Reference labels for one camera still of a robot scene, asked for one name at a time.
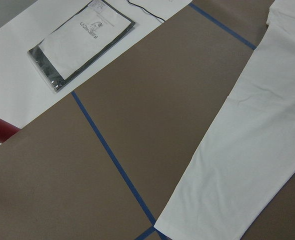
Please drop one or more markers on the white long-sleeve printed shirt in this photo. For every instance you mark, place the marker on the white long-sleeve printed shirt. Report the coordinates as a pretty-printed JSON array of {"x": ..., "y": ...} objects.
[{"x": 248, "y": 153}]

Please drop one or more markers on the packaged shirt in plastic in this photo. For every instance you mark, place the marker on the packaged shirt in plastic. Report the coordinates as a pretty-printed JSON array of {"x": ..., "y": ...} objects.
[{"x": 79, "y": 42}]

